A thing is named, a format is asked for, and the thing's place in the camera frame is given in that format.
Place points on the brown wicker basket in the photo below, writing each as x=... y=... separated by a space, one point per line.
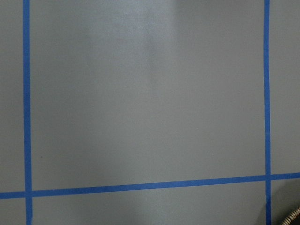
x=293 y=218

